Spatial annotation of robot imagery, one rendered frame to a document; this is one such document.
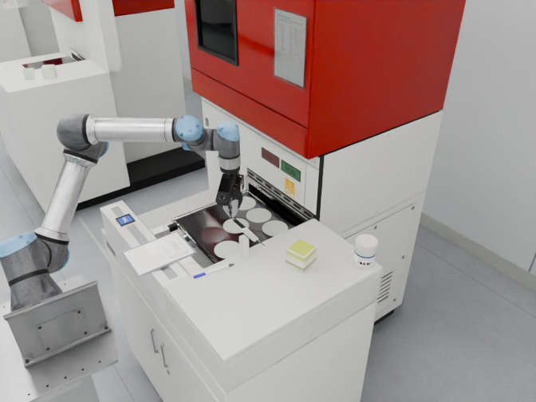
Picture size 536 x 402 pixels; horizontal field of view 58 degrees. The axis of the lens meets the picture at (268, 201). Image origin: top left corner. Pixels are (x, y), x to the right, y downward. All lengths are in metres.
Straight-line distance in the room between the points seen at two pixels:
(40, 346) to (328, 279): 0.89
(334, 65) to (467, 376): 1.72
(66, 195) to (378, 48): 1.15
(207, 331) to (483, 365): 1.70
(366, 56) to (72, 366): 1.34
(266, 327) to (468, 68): 2.08
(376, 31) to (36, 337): 1.41
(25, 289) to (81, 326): 0.20
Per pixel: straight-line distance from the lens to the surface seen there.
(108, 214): 1.94
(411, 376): 2.60
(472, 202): 3.26
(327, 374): 1.81
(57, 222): 1.75
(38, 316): 1.56
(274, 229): 1.86
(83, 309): 1.58
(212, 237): 1.84
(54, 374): 1.62
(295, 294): 1.51
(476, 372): 2.73
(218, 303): 1.49
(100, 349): 1.64
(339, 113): 1.68
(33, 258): 1.63
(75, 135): 1.62
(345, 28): 1.59
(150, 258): 1.67
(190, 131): 1.48
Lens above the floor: 2.02
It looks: 34 degrees down
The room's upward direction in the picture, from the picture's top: straight up
